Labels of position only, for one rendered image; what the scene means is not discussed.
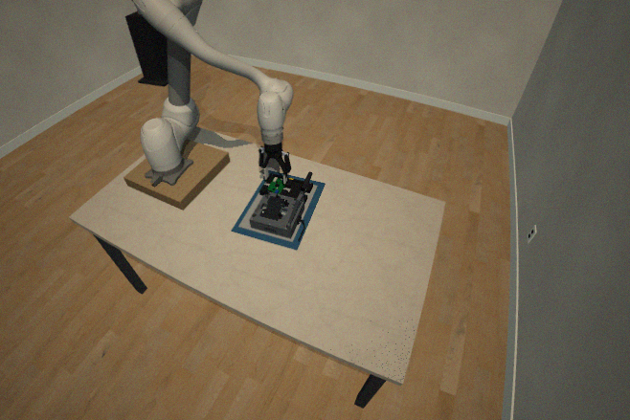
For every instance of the green circuit board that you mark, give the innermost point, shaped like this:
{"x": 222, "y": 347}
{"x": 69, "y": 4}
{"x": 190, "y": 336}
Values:
{"x": 276, "y": 185}

